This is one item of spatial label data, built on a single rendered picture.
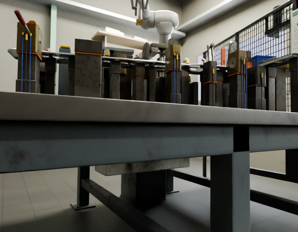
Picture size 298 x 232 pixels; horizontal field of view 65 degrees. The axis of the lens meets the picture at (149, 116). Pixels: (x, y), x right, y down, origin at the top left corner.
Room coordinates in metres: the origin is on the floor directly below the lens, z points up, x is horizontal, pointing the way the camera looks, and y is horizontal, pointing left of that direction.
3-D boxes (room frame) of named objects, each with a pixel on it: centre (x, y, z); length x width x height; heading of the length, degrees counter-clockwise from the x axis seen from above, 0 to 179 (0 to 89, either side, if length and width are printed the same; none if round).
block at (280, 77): (1.38, -0.76, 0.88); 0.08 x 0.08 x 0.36; 16
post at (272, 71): (1.28, -0.66, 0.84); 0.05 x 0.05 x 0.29; 16
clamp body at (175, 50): (1.14, -0.12, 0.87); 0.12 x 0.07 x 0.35; 16
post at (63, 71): (1.49, 0.55, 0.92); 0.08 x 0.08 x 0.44; 16
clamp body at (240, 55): (1.20, -0.47, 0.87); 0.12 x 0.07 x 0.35; 16
